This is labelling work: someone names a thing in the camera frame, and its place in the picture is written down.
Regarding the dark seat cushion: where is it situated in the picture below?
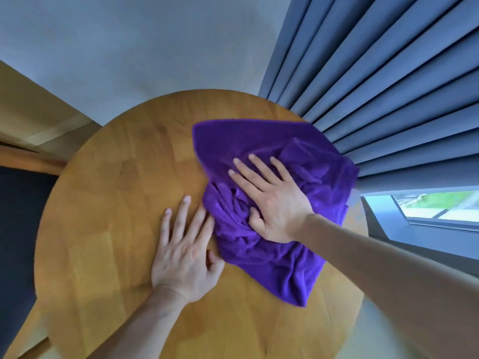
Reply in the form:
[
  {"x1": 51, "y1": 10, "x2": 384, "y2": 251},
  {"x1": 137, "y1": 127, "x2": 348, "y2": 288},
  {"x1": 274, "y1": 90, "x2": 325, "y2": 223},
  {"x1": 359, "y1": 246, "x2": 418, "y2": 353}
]
[{"x1": 0, "y1": 166, "x2": 59, "y2": 353}]

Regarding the wooden bench frame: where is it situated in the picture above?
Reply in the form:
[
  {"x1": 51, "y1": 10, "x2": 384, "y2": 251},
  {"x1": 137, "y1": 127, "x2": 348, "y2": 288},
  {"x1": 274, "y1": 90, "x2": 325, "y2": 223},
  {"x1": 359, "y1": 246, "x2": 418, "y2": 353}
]
[{"x1": 0, "y1": 143, "x2": 67, "y2": 176}]

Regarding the light wooden cabinet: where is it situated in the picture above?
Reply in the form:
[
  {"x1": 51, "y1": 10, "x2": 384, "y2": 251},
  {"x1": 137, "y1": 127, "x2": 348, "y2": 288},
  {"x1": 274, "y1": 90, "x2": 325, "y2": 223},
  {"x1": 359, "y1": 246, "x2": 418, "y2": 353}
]
[{"x1": 0, "y1": 60, "x2": 103, "y2": 163}]

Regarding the purple microfibre cloth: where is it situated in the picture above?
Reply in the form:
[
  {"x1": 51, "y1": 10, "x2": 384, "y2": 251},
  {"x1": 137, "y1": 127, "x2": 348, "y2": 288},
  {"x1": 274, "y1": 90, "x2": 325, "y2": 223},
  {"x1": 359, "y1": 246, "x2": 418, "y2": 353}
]
[{"x1": 192, "y1": 119, "x2": 360, "y2": 308}]

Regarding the person's left hand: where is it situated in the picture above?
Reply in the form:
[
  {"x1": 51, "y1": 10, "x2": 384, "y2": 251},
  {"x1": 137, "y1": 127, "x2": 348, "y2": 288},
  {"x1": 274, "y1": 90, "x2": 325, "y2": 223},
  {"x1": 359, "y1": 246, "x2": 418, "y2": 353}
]
[{"x1": 151, "y1": 195, "x2": 226, "y2": 304}]

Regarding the person's right forearm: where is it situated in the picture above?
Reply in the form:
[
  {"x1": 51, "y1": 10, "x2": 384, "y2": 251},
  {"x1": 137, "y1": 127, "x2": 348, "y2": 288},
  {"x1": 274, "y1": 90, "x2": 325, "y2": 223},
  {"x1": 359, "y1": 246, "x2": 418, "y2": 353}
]
[{"x1": 295, "y1": 214, "x2": 479, "y2": 359}]

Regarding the person's right hand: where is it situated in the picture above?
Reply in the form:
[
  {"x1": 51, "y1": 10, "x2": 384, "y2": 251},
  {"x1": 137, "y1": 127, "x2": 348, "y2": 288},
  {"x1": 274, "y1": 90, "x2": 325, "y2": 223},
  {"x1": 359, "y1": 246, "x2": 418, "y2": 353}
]
[{"x1": 228, "y1": 154, "x2": 315, "y2": 244}]

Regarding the person's left forearm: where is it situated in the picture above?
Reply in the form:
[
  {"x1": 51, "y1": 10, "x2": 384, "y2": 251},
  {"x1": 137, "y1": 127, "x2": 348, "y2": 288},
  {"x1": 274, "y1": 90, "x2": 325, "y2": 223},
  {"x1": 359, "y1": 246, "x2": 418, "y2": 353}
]
[{"x1": 85, "y1": 285, "x2": 188, "y2": 359}]

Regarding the window with grey frame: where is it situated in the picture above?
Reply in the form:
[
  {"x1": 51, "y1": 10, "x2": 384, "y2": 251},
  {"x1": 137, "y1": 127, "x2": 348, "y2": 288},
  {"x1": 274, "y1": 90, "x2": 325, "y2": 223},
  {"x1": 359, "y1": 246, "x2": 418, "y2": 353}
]
[{"x1": 361, "y1": 189, "x2": 479, "y2": 255}]

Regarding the blue-grey pleated curtain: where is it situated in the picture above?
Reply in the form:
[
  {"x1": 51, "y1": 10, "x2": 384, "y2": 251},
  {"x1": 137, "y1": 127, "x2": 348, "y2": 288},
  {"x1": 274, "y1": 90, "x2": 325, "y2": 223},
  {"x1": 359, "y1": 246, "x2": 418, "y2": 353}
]
[{"x1": 257, "y1": 0, "x2": 479, "y2": 193}]

